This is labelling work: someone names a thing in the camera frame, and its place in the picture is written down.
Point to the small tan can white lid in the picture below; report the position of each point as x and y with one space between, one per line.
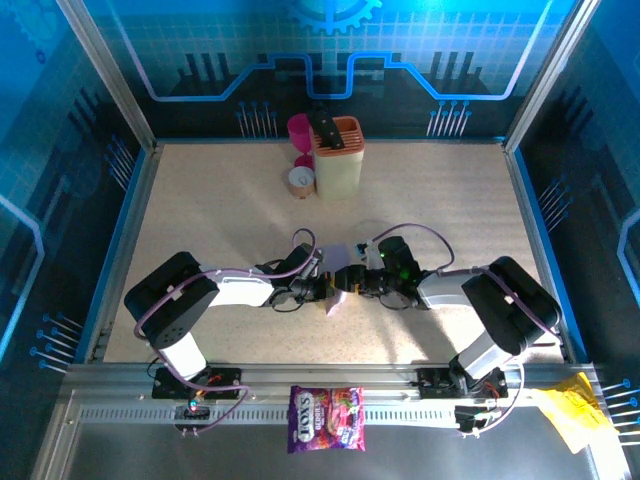
301 182

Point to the left aluminium frame post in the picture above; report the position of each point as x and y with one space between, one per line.
109 75

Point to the beige knife block orange top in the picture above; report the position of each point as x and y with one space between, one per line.
340 175

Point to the right aluminium side rail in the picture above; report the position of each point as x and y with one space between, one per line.
532 235

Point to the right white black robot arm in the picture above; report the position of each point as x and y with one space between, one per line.
510 305

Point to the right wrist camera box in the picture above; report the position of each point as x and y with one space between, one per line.
370 255

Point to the right aluminium frame post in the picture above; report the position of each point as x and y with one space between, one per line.
547 75

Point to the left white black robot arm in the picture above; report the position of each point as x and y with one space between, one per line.
170 300

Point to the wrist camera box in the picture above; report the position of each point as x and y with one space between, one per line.
370 255
319 260

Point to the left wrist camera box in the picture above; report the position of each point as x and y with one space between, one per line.
319 260

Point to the aluminium front rail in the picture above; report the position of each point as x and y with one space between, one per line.
325 372

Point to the purple candy bag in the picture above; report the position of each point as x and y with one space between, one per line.
325 420

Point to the aluminium side rail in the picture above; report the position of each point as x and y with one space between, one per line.
532 235
129 235

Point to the pink plastic goblet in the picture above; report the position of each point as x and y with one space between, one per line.
299 132

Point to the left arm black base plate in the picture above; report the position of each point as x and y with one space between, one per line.
225 385

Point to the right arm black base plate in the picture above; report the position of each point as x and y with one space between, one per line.
435 385

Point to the aluminium frame post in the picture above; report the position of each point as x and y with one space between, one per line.
109 75
547 75

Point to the left aluminium side rail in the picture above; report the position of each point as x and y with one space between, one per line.
129 235

